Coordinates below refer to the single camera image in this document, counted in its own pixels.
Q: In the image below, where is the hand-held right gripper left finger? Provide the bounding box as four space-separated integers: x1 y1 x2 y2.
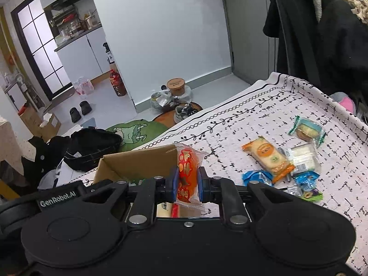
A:
82 167 179 226

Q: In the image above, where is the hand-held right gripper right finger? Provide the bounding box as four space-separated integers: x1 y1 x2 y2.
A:
198 167 291 225

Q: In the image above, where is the orange-red snack packet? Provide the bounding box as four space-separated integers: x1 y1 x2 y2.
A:
172 143 209 215

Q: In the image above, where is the brown cardboard box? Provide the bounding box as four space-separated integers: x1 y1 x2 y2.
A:
93 144 180 189

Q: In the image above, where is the orange rice cracker packet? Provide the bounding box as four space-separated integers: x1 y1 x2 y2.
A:
241 136 295 184

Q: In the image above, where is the teal pastry packet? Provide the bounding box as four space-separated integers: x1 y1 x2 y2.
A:
288 115 326 147

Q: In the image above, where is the black clothes pile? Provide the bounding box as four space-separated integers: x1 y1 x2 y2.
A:
21 135 71 181

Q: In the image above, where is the small blue snack packet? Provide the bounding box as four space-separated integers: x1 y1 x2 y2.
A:
242 170 273 187

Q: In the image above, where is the white printed tablecloth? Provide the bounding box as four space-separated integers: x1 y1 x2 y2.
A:
82 72 368 273

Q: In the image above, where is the green cartoon floor mat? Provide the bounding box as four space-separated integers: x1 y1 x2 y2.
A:
105 120 170 153

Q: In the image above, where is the black bag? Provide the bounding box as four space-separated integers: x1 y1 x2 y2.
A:
63 126 123 171

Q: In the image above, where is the brown round floor mat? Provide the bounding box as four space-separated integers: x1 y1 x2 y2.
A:
152 102 203 127

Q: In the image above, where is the open cardboard box with tissue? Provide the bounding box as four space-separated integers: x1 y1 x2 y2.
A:
19 106 62 141

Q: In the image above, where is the grey and black sneaker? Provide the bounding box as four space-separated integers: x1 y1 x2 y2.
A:
173 103 200 125

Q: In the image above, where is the white dotted cloth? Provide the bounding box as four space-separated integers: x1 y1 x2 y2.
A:
0 115 32 176

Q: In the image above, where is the clear plastic bag with contents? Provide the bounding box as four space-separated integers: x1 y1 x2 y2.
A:
150 90 176 110

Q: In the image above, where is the jar with wooden lid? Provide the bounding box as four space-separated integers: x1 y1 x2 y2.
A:
167 78 192 98

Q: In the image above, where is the clear packet with white snack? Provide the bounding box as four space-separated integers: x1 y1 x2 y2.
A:
287 142 322 176

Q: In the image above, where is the green and purple snack packet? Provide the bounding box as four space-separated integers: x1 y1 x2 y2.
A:
299 188 324 202

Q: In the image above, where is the pink plastic bag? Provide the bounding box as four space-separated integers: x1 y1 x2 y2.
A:
72 76 95 95

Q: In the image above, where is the red oil bottle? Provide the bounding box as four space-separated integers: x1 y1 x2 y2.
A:
109 69 127 97

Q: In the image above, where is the white kitchen base cabinet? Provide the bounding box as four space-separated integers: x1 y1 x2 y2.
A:
55 26 111 84

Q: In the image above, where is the dark framed glass door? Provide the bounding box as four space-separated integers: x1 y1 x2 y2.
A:
11 0 74 101

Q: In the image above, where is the grey entrance door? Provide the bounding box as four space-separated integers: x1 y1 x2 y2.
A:
220 0 278 85

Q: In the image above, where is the pink and grey plush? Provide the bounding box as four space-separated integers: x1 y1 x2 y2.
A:
329 92 355 112

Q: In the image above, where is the black coat with white lining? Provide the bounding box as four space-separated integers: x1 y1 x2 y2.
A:
263 0 342 81

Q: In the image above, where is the beige knit scarf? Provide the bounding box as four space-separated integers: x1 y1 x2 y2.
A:
341 0 368 23

